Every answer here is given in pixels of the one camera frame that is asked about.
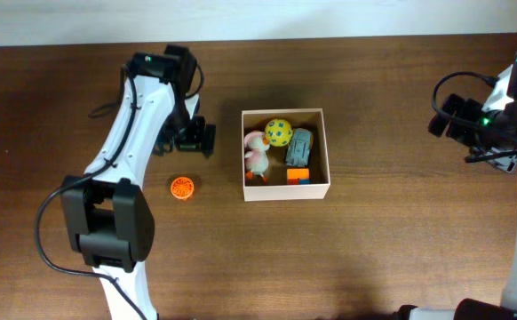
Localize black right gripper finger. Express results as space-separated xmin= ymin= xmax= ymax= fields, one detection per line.
xmin=441 ymin=93 xmax=466 ymax=116
xmin=428 ymin=114 xmax=449 ymax=137

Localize white duck toy pink hat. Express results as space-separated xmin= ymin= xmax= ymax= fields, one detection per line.
xmin=243 ymin=131 xmax=270 ymax=184

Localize orange lattice ball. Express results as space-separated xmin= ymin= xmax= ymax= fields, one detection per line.
xmin=170 ymin=176 xmax=195 ymax=200

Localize yellow ball blue letters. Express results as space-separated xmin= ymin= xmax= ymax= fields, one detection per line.
xmin=265 ymin=118 xmax=293 ymax=147

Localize yellow and grey toy truck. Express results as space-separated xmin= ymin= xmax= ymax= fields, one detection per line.
xmin=285 ymin=128 xmax=314 ymax=167

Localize multicolour puzzle cube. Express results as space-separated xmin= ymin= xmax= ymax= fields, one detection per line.
xmin=286 ymin=168 xmax=310 ymax=185

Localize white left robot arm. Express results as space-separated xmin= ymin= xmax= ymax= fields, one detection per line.
xmin=53 ymin=44 xmax=216 ymax=319

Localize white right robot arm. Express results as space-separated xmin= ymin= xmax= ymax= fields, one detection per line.
xmin=393 ymin=52 xmax=517 ymax=320

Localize beige open cardboard box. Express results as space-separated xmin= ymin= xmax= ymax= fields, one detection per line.
xmin=241 ymin=108 xmax=330 ymax=202

